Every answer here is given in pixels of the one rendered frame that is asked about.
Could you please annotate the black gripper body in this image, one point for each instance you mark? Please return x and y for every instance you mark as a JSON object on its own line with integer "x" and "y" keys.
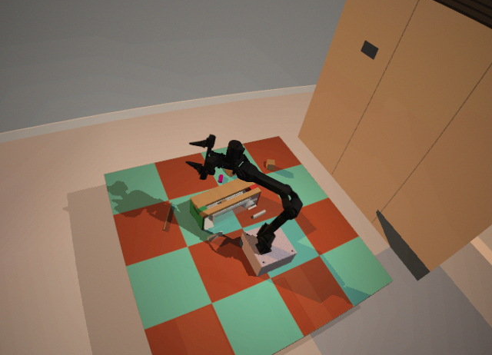
{"x": 210, "y": 144}

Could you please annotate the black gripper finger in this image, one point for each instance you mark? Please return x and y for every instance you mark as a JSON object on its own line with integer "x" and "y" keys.
{"x": 196, "y": 166}
{"x": 199, "y": 143}

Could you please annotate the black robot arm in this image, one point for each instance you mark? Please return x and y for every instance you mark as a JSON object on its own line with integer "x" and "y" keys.
{"x": 249, "y": 173}

